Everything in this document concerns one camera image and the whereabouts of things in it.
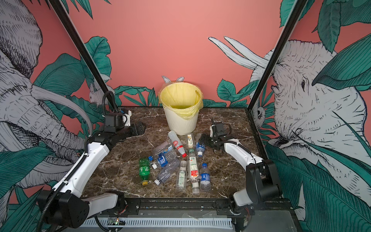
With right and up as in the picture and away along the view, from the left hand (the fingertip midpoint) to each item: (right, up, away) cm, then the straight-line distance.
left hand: (140, 125), depth 80 cm
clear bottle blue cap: (+16, -22, +6) cm, 28 cm away
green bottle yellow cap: (+2, -26, +2) cm, 26 cm away
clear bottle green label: (+24, -28, 0) cm, 37 cm away
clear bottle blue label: (+35, -15, +12) cm, 40 cm away
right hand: (+36, -9, +9) cm, 39 cm away
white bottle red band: (+20, -12, +14) cm, 27 cm away
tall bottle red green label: (+30, -24, +4) cm, 39 cm away
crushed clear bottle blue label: (+11, -16, +15) cm, 24 cm away
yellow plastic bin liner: (+23, +18, +25) cm, 39 cm away
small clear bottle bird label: (+29, -12, +13) cm, 34 cm away
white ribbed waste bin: (+21, 0, +14) cm, 25 cm away
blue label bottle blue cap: (+37, -34, +1) cm, 51 cm away
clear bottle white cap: (+18, -25, +7) cm, 32 cm away
